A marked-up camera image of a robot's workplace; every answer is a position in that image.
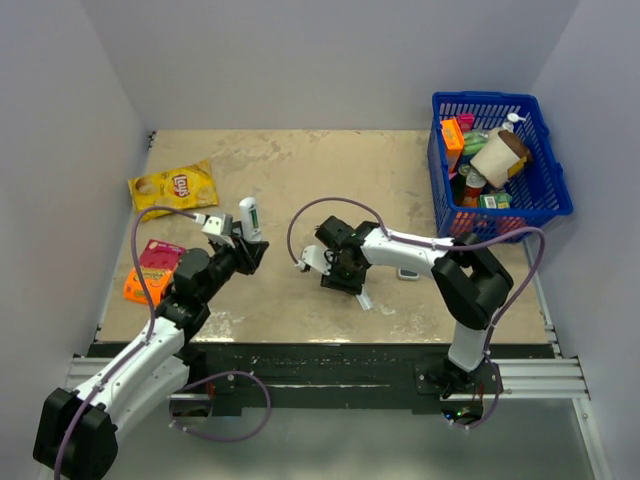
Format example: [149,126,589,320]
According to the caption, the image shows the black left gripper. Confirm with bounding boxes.
[200,232,268,303]

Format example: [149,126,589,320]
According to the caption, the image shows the white battery cover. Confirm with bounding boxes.
[355,293,373,311]

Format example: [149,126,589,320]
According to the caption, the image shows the white remote control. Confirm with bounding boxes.
[239,197,263,243]

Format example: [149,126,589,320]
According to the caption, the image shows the green battery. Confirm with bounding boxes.
[250,208,260,235]

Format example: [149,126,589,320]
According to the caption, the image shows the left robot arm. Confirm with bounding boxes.
[33,232,269,479]

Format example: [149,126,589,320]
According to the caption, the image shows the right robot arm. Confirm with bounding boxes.
[300,216,514,393]

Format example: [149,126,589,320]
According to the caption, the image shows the grey buttoned remote control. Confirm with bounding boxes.
[397,268,420,281]

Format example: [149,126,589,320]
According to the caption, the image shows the orange pink candy box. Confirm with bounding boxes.
[123,239,186,307]

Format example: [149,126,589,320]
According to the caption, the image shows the yellow Lays chips bag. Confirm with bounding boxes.
[128,159,219,213]

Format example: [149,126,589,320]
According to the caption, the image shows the red can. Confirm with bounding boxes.
[458,169,487,208]

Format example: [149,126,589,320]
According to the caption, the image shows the green box in basket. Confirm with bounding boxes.
[478,192,512,210]

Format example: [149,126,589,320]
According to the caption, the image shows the orange box in basket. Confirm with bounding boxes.
[440,118,465,173]

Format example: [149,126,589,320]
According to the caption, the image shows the green bottle in basket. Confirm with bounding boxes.
[462,130,489,156]

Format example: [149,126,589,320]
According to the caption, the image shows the pink box in basket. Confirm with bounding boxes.
[456,113,475,133]

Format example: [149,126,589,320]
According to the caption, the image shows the paper cup with brown lid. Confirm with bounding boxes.
[470,129,534,188]

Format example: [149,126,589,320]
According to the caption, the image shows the blue plastic basket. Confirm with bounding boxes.
[427,91,574,240]

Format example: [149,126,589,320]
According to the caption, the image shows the white pump bottle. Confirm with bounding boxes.
[501,112,526,133]

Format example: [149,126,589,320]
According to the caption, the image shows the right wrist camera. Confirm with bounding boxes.
[296,245,331,275]

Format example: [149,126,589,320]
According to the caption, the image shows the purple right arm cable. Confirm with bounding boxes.
[286,197,546,356]

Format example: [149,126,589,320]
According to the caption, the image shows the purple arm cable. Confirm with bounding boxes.
[286,197,546,356]
[52,206,206,480]

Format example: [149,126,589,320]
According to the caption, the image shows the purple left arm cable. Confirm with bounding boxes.
[52,206,206,480]

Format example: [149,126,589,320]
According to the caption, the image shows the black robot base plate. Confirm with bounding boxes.
[134,341,506,419]

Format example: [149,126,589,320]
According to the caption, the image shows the aluminium rail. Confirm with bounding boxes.
[69,353,594,401]

